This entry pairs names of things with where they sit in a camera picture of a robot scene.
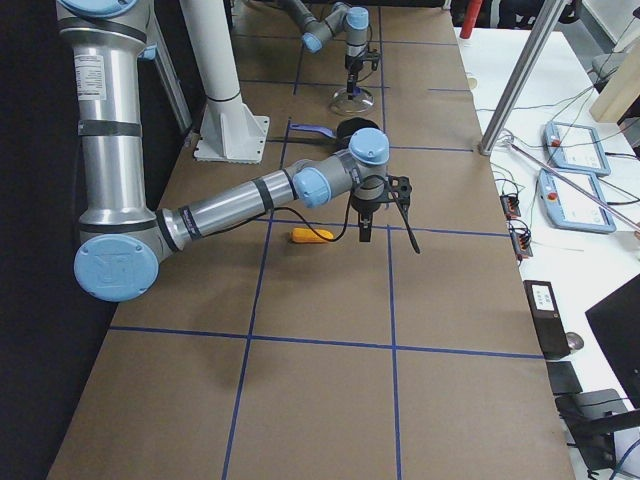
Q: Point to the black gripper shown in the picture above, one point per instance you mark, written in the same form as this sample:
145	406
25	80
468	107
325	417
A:
364	204
353	65

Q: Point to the glass pot lid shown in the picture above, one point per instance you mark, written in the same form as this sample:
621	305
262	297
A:
360	101

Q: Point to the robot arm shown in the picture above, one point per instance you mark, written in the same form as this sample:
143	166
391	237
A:
122	241
316	33

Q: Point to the yellow corn cob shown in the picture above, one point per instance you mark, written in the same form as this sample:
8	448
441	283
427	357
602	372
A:
301	235

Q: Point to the red cylinder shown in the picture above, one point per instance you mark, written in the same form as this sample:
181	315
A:
471	15

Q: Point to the upper orange connector block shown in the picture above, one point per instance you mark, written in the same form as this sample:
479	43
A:
510	205

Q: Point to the orange connector block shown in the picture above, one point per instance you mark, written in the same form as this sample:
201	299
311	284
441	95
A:
520	235
510	205

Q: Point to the lower orange connector block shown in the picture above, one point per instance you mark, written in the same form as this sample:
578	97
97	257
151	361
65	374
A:
520	235

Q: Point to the diagonal metal rod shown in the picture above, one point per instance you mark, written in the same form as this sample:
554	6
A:
600	203

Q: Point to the black power box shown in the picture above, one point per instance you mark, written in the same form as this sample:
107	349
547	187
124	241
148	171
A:
546	318

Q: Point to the lower teach pendant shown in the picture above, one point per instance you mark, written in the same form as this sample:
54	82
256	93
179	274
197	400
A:
568	209

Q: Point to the teach pendant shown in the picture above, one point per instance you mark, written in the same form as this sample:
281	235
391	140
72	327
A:
568	209
575	147

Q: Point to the upper teach pendant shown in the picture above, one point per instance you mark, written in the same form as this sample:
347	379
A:
575	147

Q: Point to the black monitor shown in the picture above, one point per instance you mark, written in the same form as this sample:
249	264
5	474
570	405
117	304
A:
614	322

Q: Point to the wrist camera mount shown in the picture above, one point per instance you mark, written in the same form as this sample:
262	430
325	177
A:
399	189
371	56

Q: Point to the blue saucepan with handle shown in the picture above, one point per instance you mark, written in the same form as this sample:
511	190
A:
338	138

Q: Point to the white pillar mount base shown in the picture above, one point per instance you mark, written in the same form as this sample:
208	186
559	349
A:
229	132

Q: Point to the aluminium frame post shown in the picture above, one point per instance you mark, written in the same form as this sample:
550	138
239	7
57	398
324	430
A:
543	27

